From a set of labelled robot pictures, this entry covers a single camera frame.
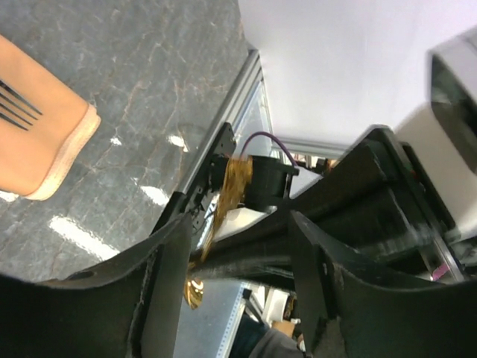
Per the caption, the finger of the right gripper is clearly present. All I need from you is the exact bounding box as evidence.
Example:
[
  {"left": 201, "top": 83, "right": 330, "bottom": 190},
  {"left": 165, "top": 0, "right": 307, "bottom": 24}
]
[{"left": 193, "top": 224, "right": 295, "bottom": 289}]

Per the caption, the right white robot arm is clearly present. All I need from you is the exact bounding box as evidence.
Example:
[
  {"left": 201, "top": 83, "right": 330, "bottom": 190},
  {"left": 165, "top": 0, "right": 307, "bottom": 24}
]
[{"left": 190, "top": 126, "right": 463, "bottom": 289}]

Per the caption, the person in background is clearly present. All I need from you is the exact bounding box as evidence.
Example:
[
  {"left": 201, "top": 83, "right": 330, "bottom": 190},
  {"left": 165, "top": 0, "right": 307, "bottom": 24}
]
[{"left": 229, "top": 314, "right": 306, "bottom": 358}]

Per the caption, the white cable duct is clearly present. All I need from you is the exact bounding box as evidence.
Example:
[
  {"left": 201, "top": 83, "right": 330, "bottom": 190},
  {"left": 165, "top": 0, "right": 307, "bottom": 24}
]
[{"left": 215, "top": 283, "right": 250, "bottom": 358}]

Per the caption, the silver fork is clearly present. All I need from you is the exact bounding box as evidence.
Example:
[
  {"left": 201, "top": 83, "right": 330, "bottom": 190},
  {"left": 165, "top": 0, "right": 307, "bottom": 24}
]
[{"left": 0, "top": 81, "right": 43, "bottom": 131}]

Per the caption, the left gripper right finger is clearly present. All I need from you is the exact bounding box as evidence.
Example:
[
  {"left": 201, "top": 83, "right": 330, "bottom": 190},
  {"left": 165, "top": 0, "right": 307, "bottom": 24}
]
[{"left": 288, "top": 211, "right": 476, "bottom": 357}]

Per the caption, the gold spoon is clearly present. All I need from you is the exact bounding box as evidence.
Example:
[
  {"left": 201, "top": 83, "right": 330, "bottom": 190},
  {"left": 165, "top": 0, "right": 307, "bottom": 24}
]
[{"left": 184, "top": 155, "right": 253, "bottom": 310}]

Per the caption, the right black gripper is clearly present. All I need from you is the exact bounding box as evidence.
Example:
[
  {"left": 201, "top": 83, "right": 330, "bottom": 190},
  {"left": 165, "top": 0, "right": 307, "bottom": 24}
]
[{"left": 216, "top": 126, "right": 465, "bottom": 280}]

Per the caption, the peach satin napkin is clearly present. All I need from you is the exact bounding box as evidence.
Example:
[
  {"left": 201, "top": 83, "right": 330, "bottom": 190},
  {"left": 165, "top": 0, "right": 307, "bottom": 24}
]
[{"left": 1, "top": 37, "right": 101, "bottom": 201}]

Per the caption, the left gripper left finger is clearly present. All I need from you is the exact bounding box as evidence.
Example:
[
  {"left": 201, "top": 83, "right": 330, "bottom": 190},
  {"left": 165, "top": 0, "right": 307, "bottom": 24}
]
[{"left": 1, "top": 214, "right": 192, "bottom": 357}]

